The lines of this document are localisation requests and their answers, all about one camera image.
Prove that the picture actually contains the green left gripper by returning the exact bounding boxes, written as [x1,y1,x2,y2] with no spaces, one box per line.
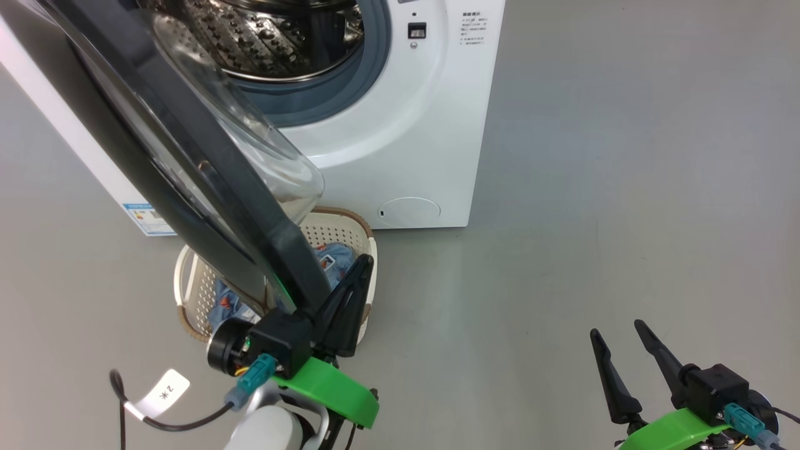
[272,253,380,430]

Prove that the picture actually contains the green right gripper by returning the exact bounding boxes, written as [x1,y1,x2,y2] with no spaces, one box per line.
[589,319,732,450]

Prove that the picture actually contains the black round glass washer door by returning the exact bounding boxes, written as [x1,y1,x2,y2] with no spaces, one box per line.
[12,0,332,319]

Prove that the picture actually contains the white front-load washing machine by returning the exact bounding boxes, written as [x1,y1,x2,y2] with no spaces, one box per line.
[0,0,506,237]

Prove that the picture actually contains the stainless steel washing machine drum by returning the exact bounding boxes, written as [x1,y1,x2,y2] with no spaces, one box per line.
[141,0,366,83]

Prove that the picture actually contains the cream perforated laundry basket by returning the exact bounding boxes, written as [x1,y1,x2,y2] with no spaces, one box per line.
[174,206,379,344]

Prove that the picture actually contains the round white filter cover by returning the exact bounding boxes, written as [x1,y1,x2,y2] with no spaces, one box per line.
[378,197,441,228]

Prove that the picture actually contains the blue energy label sticker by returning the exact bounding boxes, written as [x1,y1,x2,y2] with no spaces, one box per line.
[123,202,177,237]

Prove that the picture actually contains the small printed text sticker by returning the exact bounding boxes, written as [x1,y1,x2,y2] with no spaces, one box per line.
[461,11,489,48]

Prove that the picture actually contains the black right camera cable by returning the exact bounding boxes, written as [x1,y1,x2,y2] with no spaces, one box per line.
[724,403,800,450]

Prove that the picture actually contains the black camera cable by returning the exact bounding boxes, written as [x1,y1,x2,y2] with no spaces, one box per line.
[724,403,800,450]
[110,353,277,450]

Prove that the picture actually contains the white cable tag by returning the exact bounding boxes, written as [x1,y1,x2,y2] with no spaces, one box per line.
[125,369,190,419]

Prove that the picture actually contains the black left camera cable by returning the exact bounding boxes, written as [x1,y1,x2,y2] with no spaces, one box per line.
[110,353,277,450]

